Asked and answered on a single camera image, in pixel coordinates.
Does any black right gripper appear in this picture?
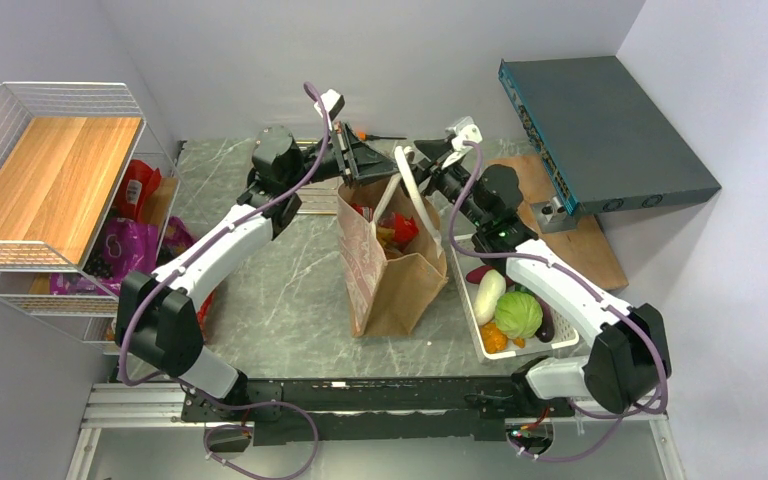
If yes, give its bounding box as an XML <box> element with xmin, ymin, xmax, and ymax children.
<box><xmin>397</xmin><ymin>139</ymin><xmax>490</xmax><ymax>230</ymax></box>

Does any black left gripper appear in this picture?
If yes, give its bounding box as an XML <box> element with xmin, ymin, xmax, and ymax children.
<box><xmin>284</xmin><ymin>122</ymin><xmax>405</xmax><ymax>190</ymax></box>

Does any red candy bag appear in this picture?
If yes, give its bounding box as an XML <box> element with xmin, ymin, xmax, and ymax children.
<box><xmin>347</xmin><ymin>211</ymin><xmax>419</xmax><ymax>259</ymax></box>

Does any burlap grocery bag pink print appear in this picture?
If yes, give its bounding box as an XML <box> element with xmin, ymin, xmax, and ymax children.
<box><xmin>337</xmin><ymin>146</ymin><xmax>448</xmax><ymax>338</ymax></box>

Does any white perforated plastic basket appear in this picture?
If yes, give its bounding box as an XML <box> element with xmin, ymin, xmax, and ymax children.
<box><xmin>447</xmin><ymin>235</ymin><xmax>580</xmax><ymax>363</ymax></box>

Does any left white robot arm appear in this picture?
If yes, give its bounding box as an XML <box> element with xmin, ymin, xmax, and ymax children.
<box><xmin>115</xmin><ymin>83</ymin><xmax>396</xmax><ymax>420</ymax></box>

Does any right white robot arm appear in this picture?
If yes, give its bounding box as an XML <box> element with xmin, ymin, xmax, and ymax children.
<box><xmin>411</xmin><ymin>117</ymin><xmax>672</xmax><ymax>418</ymax></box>

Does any small red snack bag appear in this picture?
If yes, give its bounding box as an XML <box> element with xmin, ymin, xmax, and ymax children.
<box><xmin>113</xmin><ymin>159</ymin><xmax>162</xmax><ymax>222</ymax></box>

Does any purple snack bag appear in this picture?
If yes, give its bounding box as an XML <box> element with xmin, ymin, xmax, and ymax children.
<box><xmin>49</xmin><ymin>216</ymin><xmax>196</xmax><ymax>295</ymax></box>

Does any silver metal tray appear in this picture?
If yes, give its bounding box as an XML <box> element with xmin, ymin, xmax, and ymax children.
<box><xmin>297</xmin><ymin>177</ymin><xmax>343</xmax><ymax>215</ymax></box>

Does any magenta sweet potato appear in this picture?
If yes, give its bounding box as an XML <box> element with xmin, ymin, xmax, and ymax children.
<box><xmin>465</xmin><ymin>265</ymin><xmax>494</xmax><ymax>285</ymax></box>

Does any white eggplant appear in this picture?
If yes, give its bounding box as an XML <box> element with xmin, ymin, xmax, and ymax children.
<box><xmin>473</xmin><ymin>269</ymin><xmax>508</xmax><ymax>326</ymax></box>

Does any wooden board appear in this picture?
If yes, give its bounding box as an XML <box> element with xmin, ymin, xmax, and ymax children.
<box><xmin>489</xmin><ymin>154</ymin><xmax>629</xmax><ymax>291</ymax></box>

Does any green cabbage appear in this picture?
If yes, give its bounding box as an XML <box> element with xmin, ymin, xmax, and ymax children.
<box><xmin>493</xmin><ymin>291</ymin><xmax>542</xmax><ymax>339</ymax></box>

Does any orange ginger root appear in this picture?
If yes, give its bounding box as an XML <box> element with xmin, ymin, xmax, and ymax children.
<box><xmin>479</xmin><ymin>322</ymin><xmax>526</xmax><ymax>354</ymax></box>

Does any purple eggplant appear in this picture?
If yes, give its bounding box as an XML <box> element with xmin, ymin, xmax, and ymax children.
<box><xmin>534</xmin><ymin>297</ymin><xmax>556</xmax><ymax>343</ymax></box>

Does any colourful snack pack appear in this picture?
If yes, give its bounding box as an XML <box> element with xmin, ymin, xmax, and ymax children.
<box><xmin>196</xmin><ymin>292</ymin><xmax>215</xmax><ymax>334</ymax></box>

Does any orange handle screwdriver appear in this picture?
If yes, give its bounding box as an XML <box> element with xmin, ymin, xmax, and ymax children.
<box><xmin>356</xmin><ymin>131</ymin><xmax>406</xmax><ymax>141</ymax></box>

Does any blue grey network switch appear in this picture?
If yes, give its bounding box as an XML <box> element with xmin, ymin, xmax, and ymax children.
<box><xmin>498</xmin><ymin>56</ymin><xmax>721</xmax><ymax>233</ymax></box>

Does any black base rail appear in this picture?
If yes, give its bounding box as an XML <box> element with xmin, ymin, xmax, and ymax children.
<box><xmin>181</xmin><ymin>375</ymin><xmax>573</xmax><ymax>446</ymax></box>

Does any white wire shelf rack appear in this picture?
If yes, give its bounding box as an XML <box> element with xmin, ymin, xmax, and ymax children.
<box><xmin>0</xmin><ymin>81</ymin><xmax>206</xmax><ymax>355</ymax></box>

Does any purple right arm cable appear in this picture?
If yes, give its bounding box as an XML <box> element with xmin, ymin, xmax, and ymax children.
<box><xmin>448</xmin><ymin>140</ymin><xmax>670</xmax><ymax>464</ymax></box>

